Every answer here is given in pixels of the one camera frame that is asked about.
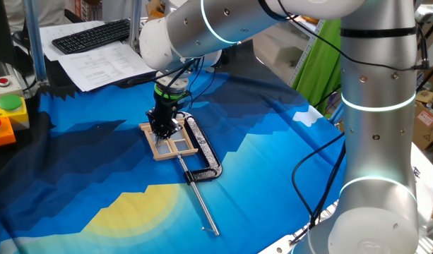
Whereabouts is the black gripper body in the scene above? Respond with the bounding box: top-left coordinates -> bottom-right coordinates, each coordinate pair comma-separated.
153,96 -> 184,137

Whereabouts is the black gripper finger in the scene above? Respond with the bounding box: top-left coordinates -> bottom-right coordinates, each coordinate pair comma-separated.
145,108 -> 163,145
160,118 -> 182,145

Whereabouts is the small wooden sliding sash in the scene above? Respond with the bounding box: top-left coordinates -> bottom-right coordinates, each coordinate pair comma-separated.
153,140 -> 173,157

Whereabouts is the wooden miniature window frame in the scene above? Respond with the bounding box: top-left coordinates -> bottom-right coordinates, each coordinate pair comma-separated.
138,117 -> 199,162

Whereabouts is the printed white paper sheet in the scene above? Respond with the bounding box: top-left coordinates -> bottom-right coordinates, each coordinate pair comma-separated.
57,42 -> 158,92

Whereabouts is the silver clamp screw rod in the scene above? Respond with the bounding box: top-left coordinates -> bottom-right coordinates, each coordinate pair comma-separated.
176,152 -> 221,237

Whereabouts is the blue mountain print tablecloth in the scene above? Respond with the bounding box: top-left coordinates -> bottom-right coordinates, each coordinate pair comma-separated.
0,38 -> 348,254

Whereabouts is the black computer keyboard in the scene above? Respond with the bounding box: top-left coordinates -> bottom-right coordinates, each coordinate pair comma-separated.
52,18 -> 132,56

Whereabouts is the taped brown cardboard box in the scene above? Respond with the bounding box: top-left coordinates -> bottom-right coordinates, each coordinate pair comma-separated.
145,0 -> 167,21

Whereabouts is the plain white paper sheet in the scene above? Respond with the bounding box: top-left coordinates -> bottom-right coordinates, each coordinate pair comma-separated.
39,20 -> 107,61

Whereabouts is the red white printed carton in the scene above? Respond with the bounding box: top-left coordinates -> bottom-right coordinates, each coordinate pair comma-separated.
73,0 -> 93,21

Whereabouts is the yellow box green button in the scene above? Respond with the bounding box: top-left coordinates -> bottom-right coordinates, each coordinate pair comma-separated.
0,94 -> 30,131

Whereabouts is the white box red button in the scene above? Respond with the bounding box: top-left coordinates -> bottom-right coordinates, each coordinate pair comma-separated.
0,74 -> 25,102

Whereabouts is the white metal shelf rack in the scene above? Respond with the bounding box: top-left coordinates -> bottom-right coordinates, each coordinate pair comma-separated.
286,19 -> 326,87

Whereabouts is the orange box red button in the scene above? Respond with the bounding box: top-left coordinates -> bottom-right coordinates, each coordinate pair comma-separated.
0,116 -> 16,149

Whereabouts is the thin black pole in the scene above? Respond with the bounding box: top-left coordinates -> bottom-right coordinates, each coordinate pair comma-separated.
313,84 -> 343,108

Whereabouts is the green fabric curtain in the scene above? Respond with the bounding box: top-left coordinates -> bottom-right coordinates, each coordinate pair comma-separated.
292,19 -> 343,116

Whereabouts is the person in light shirt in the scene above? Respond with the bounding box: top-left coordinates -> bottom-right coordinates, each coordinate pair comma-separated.
3,0 -> 76,30

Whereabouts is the silver mounting plate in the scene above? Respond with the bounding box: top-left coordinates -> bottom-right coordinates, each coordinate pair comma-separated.
258,234 -> 309,254

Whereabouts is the cardboard box red label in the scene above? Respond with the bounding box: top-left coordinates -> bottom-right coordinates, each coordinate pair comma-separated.
412,100 -> 433,152

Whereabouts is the black cast C-clamp frame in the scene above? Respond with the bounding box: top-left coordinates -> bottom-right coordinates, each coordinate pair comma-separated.
166,111 -> 223,185

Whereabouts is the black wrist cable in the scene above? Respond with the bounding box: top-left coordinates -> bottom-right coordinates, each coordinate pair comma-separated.
127,56 -> 220,107

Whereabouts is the aluminium frame post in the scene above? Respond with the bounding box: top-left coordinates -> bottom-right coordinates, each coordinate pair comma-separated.
328,102 -> 345,125
21,0 -> 49,85
128,0 -> 143,47

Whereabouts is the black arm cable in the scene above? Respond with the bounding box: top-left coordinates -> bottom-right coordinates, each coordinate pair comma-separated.
289,132 -> 347,246

